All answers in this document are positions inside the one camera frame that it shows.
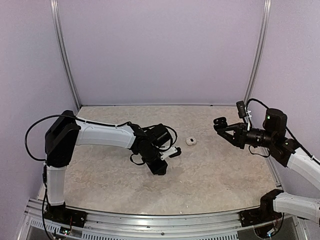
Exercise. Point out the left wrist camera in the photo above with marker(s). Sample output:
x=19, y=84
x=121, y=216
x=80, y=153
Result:
x=171, y=153

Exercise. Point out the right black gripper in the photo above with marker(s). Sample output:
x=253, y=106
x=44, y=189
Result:
x=239, y=139

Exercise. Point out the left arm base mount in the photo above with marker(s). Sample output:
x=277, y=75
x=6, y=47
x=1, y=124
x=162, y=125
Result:
x=66, y=216

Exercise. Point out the white earbud charging case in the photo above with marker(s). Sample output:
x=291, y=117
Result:
x=190, y=141

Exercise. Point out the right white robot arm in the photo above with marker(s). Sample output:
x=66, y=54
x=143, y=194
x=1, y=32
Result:
x=286, y=151

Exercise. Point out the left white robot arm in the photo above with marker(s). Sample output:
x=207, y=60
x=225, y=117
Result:
x=154, y=144

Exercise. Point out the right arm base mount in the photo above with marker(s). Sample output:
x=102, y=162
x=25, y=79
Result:
x=262, y=214

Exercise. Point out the right aluminium frame post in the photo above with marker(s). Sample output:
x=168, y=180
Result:
x=259, y=49

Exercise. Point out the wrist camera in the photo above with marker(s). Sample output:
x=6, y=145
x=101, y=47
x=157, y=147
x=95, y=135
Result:
x=171, y=153
x=243, y=112

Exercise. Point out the black round charging case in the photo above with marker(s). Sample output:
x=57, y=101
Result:
x=220, y=123

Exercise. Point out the front aluminium rail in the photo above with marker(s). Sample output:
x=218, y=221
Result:
x=101, y=225

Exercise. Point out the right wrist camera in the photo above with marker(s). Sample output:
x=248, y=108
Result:
x=243, y=112

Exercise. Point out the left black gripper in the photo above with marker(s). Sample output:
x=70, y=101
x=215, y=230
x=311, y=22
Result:
x=155, y=170

